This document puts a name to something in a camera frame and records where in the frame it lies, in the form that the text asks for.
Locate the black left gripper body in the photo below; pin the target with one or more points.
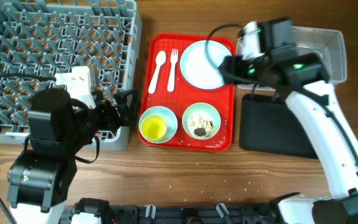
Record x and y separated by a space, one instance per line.
103 118

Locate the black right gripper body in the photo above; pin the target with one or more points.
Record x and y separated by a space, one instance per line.
252 69

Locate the yellow plastic cup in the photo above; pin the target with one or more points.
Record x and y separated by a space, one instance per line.
153 128

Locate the light green bowl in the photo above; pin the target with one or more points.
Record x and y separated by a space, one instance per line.
201 121

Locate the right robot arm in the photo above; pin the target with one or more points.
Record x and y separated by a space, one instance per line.
269 57

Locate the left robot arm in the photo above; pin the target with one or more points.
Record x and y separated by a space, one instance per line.
60 126

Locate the black waste bin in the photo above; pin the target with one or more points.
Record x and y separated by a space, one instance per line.
267 125

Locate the grey plastic dishwasher rack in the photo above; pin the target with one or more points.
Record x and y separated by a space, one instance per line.
41 38

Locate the light blue bowl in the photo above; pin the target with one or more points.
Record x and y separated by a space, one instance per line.
168 115

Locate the white plastic spoon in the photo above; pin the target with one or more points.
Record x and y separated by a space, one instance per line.
160 60

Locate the red plastic tray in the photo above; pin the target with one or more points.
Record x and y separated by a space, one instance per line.
184 95

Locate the white plastic fork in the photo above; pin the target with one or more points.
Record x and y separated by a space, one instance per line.
173 60

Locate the light blue plate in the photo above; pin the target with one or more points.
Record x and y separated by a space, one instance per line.
197 70

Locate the clear plastic storage bin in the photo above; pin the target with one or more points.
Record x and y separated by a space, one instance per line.
329 45

